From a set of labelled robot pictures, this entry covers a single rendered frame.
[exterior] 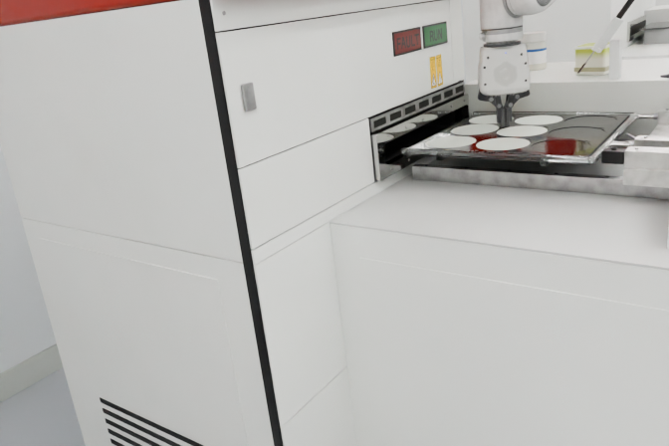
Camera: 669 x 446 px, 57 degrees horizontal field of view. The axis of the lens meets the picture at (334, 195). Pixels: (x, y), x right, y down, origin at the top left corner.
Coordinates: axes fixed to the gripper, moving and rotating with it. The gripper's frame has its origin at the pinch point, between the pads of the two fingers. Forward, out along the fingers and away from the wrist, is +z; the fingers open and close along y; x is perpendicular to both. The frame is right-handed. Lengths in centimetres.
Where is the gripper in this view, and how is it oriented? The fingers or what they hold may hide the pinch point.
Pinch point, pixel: (504, 116)
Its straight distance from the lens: 137.0
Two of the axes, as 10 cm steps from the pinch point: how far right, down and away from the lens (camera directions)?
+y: 9.9, -0.9, -0.9
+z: 1.1, 9.5, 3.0
